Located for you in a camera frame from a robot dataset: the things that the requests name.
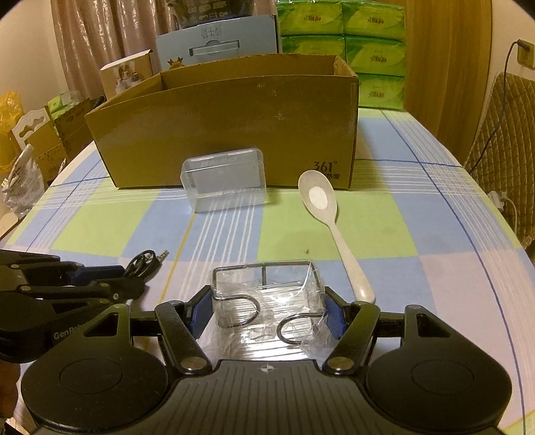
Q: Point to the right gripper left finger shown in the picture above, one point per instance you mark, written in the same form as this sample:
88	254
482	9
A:
181	324

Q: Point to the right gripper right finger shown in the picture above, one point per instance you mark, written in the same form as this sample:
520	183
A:
352	325

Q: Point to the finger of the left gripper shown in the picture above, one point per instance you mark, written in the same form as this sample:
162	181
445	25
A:
116	290
35	265

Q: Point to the wire hook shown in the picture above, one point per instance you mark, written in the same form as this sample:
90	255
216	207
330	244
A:
273	302

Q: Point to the clear plastic lidded case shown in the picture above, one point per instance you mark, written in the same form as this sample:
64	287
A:
225	180

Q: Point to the checked tablecloth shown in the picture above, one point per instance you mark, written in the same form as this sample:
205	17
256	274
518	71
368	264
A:
420	227

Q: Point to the side cardboard boxes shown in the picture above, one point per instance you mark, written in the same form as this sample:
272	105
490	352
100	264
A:
56	136

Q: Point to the white humidifier product box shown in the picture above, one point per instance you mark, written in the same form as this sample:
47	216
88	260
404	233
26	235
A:
120	75

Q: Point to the brown cardboard box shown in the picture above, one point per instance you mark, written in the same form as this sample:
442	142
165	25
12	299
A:
299	110

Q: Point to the beige quilted chair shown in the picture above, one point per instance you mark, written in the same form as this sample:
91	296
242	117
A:
501	158

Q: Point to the brown curtain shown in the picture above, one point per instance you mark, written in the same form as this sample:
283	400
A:
91	34

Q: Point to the black basket gift pack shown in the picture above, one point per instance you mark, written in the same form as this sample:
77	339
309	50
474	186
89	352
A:
193	12

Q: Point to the green tissue pack stack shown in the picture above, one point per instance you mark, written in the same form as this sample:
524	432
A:
368	35

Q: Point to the light blue milk carton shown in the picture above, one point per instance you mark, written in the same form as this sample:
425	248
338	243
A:
243	36

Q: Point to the wall power socket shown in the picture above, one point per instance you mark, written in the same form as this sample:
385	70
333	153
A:
525	54

